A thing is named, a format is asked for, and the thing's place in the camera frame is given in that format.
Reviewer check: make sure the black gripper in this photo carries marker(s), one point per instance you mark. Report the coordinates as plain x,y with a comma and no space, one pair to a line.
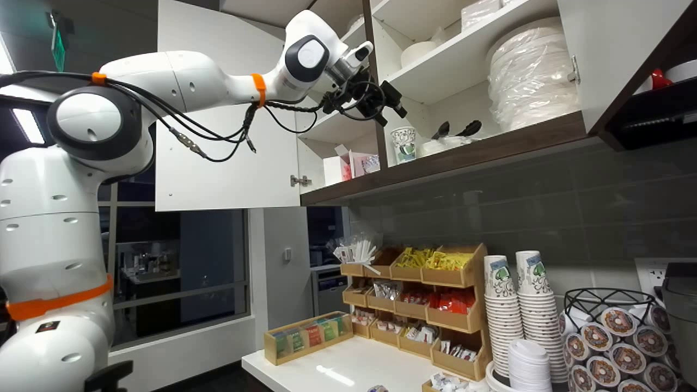
363,98

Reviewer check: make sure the patterned paper cup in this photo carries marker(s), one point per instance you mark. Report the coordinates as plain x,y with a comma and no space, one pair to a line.
403,140

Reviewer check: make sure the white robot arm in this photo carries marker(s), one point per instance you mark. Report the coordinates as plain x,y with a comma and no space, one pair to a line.
58,289

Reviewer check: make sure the open white cabinet door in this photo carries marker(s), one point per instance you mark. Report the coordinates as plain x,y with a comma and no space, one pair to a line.
263,177

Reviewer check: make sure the right open cabinet door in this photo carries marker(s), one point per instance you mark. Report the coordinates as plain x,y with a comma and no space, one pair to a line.
608,41

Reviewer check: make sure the bag of black plastic spoons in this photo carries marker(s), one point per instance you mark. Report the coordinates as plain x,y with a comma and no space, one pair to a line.
444,140

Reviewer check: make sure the wrapped stack of paper plates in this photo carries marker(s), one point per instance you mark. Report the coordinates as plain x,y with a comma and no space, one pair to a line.
531,75

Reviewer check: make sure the wooden condiment organizer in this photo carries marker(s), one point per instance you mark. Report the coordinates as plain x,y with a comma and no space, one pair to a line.
426,300

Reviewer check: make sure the left stack of paper cups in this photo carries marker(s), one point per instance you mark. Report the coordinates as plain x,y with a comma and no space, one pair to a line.
501,307

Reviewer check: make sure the stack of paper cups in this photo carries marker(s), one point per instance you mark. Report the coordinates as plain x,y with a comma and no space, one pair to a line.
542,318
501,307

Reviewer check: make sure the wooden tea bag box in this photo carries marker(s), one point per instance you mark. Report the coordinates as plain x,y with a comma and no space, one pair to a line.
307,336

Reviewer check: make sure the right stack of paper cups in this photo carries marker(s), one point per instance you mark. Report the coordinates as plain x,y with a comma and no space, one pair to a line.
542,318

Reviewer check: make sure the stack of white lids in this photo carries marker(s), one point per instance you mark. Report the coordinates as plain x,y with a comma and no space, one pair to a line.
528,366

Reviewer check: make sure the grey appliance at right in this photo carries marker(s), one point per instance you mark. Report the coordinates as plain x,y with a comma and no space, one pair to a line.
680,300

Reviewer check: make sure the white wall cabinet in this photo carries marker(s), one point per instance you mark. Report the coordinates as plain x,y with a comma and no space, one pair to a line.
444,76

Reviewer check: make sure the wall power outlet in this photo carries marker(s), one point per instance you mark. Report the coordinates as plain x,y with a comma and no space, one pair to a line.
651,273

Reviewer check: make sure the black wire pod basket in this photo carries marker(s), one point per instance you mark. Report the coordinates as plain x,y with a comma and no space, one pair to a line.
617,340

